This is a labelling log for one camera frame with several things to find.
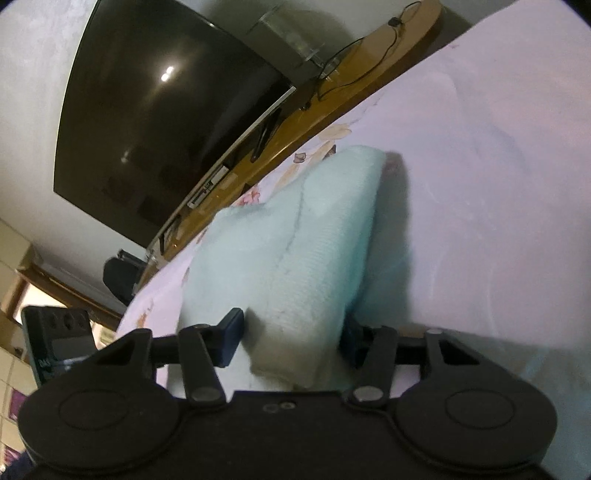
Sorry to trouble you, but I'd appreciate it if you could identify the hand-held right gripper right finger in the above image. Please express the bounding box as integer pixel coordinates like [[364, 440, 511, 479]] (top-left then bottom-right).
[[342, 318, 491, 411]]

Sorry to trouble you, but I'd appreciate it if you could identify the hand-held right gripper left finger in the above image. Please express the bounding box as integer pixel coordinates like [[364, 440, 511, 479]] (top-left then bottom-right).
[[95, 308, 245, 410]]

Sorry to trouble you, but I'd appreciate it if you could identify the light green knit garment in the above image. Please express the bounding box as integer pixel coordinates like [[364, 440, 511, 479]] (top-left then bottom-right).
[[178, 145, 411, 393]]

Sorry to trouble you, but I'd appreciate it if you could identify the wooden framed window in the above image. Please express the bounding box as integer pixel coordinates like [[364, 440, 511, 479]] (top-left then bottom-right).
[[0, 261, 126, 335]]

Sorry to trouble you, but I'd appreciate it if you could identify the purple printed paper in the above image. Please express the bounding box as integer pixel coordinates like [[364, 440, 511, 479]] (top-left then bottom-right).
[[0, 387, 29, 464]]

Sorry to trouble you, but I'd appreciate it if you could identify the black chair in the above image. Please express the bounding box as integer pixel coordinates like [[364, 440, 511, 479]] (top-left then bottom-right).
[[102, 249, 151, 306]]

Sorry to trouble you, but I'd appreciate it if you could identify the pink floral bedsheet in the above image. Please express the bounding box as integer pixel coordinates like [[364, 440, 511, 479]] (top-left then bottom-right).
[[115, 0, 591, 416]]

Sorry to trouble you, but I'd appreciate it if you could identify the yellow wooden television cabinet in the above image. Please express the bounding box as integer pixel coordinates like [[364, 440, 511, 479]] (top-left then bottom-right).
[[134, 0, 443, 296]]

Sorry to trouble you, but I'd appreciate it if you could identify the large black television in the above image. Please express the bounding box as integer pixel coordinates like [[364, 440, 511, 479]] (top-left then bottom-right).
[[53, 0, 297, 252]]

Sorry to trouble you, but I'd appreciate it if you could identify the clear glass container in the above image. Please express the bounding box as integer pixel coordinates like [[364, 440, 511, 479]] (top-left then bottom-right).
[[252, 6, 325, 66]]

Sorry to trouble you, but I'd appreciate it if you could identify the black cable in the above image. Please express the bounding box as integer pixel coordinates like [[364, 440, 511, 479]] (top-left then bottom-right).
[[300, 2, 424, 112]]

